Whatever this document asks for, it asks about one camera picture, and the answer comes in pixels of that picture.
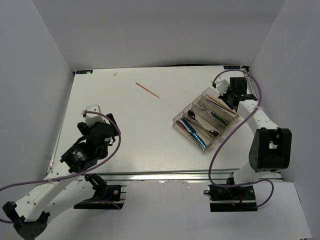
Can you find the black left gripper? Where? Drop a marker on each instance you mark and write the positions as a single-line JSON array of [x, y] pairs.
[[85, 129]]

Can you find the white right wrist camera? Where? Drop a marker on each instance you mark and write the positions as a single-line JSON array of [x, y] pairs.
[[221, 85]]

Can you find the aluminium table frame rail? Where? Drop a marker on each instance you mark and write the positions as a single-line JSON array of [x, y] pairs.
[[271, 95]]

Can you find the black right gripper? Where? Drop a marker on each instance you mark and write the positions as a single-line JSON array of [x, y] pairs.
[[223, 97]]

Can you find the left corner marker sticker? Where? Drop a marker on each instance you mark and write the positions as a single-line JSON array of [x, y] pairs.
[[84, 72]]

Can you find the corner marker sticker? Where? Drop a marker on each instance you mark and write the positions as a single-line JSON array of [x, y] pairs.
[[84, 72], [231, 67]]

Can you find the orange blue-tipped chopstick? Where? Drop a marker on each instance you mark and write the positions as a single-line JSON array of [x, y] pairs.
[[221, 104]]

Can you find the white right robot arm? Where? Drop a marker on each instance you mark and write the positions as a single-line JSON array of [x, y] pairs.
[[270, 150]]

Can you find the black knife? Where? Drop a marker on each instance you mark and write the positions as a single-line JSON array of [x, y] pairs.
[[184, 128]]

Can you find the dark blue chopstick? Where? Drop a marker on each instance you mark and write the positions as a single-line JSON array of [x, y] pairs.
[[220, 106]]

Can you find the blue knife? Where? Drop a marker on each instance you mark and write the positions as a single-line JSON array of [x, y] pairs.
[[194, 133]]

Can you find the green handled silver fork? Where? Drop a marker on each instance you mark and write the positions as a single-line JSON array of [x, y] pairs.
[[218, 118]]

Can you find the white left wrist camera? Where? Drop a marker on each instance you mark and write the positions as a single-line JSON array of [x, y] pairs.
[[90, 118]]

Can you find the pink handled fork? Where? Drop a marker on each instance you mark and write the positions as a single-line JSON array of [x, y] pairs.
[[206, 109]]

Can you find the clear compartment utensil tray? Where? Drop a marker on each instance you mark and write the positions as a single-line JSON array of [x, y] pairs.
[[206, 121]]

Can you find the right corner marker sticker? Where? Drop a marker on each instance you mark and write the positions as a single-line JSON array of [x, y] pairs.
[[231, 67]]

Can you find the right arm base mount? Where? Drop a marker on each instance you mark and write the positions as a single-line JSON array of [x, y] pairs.
[[236, 199]]

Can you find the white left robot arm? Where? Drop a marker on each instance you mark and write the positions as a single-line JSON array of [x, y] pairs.
[[70, 180]]

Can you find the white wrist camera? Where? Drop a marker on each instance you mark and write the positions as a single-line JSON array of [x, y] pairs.
[[90, 118], [221, 85]]

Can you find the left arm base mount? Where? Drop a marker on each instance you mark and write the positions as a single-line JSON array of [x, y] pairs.
[[105, 197]]

